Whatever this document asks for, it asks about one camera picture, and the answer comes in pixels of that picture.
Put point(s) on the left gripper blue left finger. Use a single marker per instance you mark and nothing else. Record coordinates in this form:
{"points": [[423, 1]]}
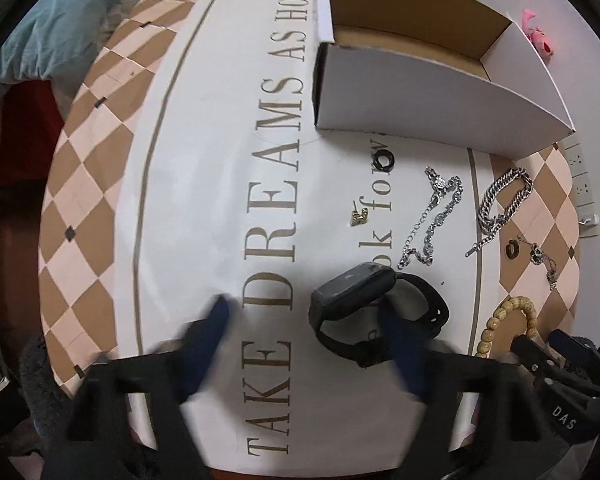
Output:
{"points": [[198, 347]]}

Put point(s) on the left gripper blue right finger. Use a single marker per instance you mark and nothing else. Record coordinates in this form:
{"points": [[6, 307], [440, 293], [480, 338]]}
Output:
{"points": [[408, 348]]}

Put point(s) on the black smart watch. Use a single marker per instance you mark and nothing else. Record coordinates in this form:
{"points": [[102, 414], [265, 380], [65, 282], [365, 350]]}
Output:
{"points": [[368, 285]]}

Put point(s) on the small gold earring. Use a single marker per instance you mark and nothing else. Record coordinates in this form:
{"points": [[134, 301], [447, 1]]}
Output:
{"points": [[359, 215]]}

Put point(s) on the white power strip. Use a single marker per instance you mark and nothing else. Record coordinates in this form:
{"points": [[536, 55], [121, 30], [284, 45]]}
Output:
{"points": [[583, 197]]}

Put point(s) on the checkered printed tablecloth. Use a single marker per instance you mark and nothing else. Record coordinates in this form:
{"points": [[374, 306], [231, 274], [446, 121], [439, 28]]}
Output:
{"points": [[191, 166]]}

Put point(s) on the white cardboard box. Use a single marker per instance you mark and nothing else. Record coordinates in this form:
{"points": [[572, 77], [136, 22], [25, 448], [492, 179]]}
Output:
{"points": [[448, 71]]}

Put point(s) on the teal blanket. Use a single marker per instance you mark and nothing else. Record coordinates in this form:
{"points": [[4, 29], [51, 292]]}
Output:
{"points": [[55, 41]]}

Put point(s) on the pink panther plush toy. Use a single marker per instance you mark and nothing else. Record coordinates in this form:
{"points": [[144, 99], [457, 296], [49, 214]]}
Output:
{"points": [[536, 36]]}

